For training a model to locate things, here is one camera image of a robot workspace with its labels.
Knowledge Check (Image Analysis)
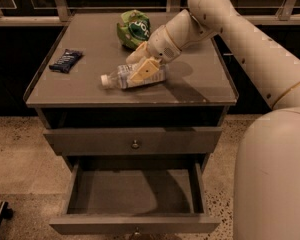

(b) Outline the black object at floor corner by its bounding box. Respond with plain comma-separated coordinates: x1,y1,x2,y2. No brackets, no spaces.
0,201,14,225

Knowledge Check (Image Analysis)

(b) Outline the green chip bag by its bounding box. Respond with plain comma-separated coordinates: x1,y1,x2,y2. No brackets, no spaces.
116,10,151,50

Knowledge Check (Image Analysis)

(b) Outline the dark blue snack packet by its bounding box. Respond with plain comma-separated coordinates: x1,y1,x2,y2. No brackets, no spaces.
49,49,83,73

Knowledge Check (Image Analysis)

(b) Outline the metal window frame rail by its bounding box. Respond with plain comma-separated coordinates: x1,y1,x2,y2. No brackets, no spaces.
0,0,300,28

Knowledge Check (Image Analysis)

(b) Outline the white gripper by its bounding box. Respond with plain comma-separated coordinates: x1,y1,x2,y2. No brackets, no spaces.
126,25,181,83

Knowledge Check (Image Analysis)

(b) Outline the open grey middle drawer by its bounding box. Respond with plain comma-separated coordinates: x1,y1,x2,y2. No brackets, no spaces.
50,161,220,235

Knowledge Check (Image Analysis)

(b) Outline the clear blue-label plastic bottle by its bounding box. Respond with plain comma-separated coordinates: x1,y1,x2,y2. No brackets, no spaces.
101,64,167,89

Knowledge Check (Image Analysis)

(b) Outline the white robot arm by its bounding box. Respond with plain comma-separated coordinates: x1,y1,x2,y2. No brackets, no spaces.
127,0,300,240

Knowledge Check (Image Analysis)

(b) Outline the grey drawer cabinet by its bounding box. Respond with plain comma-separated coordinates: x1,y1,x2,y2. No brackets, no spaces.
23,11,240,240

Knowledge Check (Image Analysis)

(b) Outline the closed grey top drawer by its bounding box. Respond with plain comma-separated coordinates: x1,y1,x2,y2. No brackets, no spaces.
44,127,222,156

